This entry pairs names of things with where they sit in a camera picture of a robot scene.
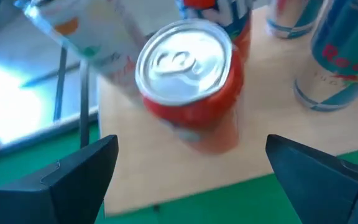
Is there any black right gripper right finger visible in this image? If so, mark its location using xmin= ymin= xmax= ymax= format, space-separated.
xmin=265 ymin=134 xmax=358 ymax=224

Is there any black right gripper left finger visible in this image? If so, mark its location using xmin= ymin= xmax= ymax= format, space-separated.
xmin=0 ymin=134 xmax=119 ymax=224

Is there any blue silver Red Bull can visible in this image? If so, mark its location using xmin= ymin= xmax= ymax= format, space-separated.
xmin=293 ymin=0 xmax=358 ymax=113
xmin=264 ymin=0 xmax=324 ymax=40

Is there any white Celsius can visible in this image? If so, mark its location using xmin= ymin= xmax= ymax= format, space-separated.
xmin=13 ymin=0 xmax=181 ymax=108

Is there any red Coca-Cola can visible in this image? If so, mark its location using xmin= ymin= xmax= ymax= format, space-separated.
xmin=134 ymin=18 xmax=245 ymax=155
xmin=175 ymin=0 xmax=256 ymax=63

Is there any wooden shelf with black frame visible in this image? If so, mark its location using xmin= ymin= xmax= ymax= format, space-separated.
xmin=52 ymin=6 xmax=358 ymax=216

